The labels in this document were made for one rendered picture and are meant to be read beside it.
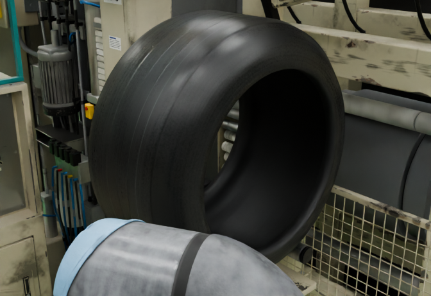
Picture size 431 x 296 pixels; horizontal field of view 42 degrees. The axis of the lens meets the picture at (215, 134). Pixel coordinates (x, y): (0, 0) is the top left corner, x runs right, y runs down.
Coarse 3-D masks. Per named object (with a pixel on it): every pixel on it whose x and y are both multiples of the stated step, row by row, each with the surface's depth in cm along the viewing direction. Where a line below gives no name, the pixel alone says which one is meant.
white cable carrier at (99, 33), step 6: (96, 18) 138; (96, 30) 140; (102, 42) 139; (102, 48) 140; (102, 54) 140; (102, 60) 141; (102, 66) 142; (102, 72) 142; (102, 78) 143; (102, 84) 144
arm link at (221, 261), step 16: (208, 240) 55; (224, 240) 56; (208, 256) 53; (224, 256) 53; (240, 256) 54; (256, 256) 55; (192, 272) 52; (208, 272) 52; (224, 272) 52; (240, 272) 52; (256, 272) 53; (272, 272) 55; (192, 288) 51; (208, 288) 51; (224, 288) 51; (240, 288) 52; (256, 288) 52; (272, 288) 53; (288, 288) 55
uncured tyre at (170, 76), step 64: (128, 64) 109; (192, 64) 100; (256, 64) 103; (320, 64) 117; (128, 128) 103; (192, 128) 97; (256, 128) 150; (320, 128) 138; (128, 192) 104; (192, 192) 100; (256, 192) 148; (320, 192) 129
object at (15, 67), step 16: (0, 0) 134; (0, 16) 135; (0, 32) 136; (16, 32) 138; (0, 48) 137; (16, 48) 139; (0, 64) 138; (16, 64) 141; (0, 80) 139; (16, 80) 141
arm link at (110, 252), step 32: (96, 224) 59; (128, 224) 59; (64, 256) 57; (96, 256) 55; (128, 256) 55; (160, 256) 54; (192, 256) 53; (64, 288) 56; (96, 288) 54; (128, 288) 53; (160, 288) 52
